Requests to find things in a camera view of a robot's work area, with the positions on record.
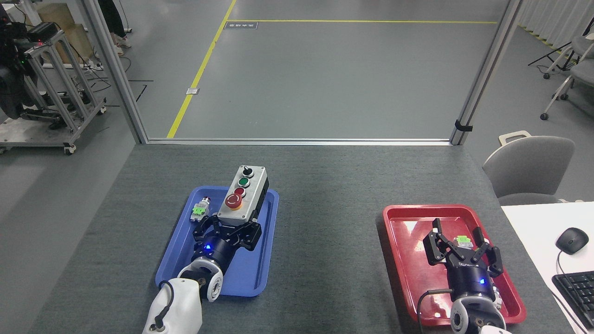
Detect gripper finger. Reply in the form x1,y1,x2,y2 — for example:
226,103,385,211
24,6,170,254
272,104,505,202
231,218,263,252
469,226,504,278
422,218,464,267
192,214,224,242

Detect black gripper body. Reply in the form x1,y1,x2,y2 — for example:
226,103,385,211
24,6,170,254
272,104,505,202
445,253,497,304
191,227,240,275

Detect grey push button control box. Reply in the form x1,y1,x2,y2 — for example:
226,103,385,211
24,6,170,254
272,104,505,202
217,165,270,226

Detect brown cardboard box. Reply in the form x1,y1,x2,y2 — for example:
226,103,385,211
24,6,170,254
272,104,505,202
36,3,94,64

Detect red plastic tray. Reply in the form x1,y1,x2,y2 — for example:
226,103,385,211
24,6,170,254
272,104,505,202
382,205,527,326

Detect blue plastic tray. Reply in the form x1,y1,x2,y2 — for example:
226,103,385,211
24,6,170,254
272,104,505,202
155,186,279,297

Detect white desk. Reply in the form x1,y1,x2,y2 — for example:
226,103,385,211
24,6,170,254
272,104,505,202
500,202,594,334

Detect black computer mouse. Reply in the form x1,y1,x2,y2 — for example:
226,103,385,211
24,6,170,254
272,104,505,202
555,227,589,255

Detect black keyboard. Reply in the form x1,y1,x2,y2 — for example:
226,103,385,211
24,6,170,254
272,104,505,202
552,271,594,331

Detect grey office chair on wheels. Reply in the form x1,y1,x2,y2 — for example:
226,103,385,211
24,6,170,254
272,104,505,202
540,58,594,121
543,34,594,79

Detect person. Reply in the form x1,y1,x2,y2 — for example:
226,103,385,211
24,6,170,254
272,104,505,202
97,0,132,50

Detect black machine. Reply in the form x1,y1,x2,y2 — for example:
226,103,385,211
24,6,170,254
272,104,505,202
0,9,45,120

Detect white curtain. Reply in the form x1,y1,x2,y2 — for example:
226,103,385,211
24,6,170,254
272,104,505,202
517,0,594,52

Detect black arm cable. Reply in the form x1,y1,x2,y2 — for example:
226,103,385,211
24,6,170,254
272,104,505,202
416,289,453,334

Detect black mouse cable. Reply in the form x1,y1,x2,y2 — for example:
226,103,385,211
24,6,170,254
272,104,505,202
555,250,591,334

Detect silver aluminium rail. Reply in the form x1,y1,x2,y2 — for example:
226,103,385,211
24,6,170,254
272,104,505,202
147,138,453,147

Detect silver aluminium post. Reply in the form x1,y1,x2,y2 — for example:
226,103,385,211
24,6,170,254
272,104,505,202
83,0,149,145
449,0,524,146

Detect aluminium frame cart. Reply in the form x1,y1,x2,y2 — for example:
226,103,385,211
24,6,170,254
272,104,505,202
0,29,108,155

